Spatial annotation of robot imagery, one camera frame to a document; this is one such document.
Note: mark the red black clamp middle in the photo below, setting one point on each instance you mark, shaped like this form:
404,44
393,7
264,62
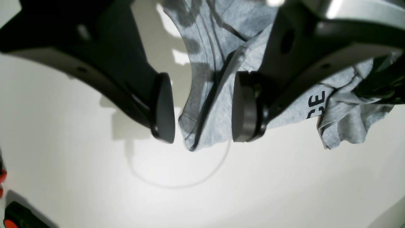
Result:
3,174

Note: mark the red black clamp upper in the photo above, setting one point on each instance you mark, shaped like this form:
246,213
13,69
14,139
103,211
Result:
18,216

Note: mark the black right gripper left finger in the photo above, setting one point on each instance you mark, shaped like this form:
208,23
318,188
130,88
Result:
97,42

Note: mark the red black clamp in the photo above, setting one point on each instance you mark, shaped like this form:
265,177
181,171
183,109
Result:
3,174
18,216

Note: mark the grey T-shirt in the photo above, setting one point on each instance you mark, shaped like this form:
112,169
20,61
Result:
257,67

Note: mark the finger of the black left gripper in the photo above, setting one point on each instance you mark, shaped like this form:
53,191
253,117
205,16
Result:
386,80

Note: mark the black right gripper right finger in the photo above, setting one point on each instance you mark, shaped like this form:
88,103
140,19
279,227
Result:
311,40

